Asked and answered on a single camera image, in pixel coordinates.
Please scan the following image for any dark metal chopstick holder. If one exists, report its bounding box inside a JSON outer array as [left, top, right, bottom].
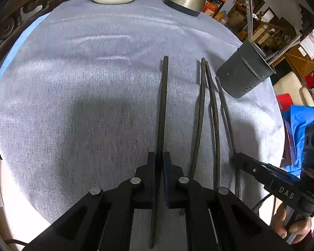
[[216, 40, 277, 99]]

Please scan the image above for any blue plastic sheet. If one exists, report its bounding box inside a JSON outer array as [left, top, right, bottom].
[[282, 105, 314, 173]]

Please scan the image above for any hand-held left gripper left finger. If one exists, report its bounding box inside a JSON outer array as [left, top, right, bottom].
[[23, 152, 158, 251]]

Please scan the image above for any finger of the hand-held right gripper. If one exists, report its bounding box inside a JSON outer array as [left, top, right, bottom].
[[233, 152, 303, 187]]

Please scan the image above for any cream armchair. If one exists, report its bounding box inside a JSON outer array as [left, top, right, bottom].
[[273, 71, 314, 108]]

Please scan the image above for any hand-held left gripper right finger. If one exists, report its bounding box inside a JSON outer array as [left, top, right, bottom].
[[163, 151, 294, 251]]

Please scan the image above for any bundle of dark chopsticks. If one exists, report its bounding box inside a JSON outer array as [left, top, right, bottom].
[[239, 0, 302, 66]]

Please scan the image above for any long dark chopstick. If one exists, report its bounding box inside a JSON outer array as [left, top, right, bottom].
[[149, 56, 170, 249], [189, 58, 207, 180], [204, 61, 221, 189], [215, 76, 242, 200]]

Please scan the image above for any orange cardboard box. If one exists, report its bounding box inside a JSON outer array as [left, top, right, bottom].
[[202, 0, 227, 17]]

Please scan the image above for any blue table cover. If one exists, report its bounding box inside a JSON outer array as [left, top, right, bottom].
[[0, 13, 51, 85]]

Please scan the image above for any person's right hand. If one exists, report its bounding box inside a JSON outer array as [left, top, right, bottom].
[[273, 203, 314, 244]]

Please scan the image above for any grey tablecloth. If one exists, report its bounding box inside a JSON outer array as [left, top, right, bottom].
[[0, 0, 286, 251]]

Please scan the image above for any pink wall calendar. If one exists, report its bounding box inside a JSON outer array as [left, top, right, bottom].
[[298, 26, 314, 60]]

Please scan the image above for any red child chair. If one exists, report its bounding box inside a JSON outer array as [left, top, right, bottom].
[[277, 93, 294, 111]]

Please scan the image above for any wooden stair railing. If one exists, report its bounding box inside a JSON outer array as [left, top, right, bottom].
[[238, 20, 302, 58]]

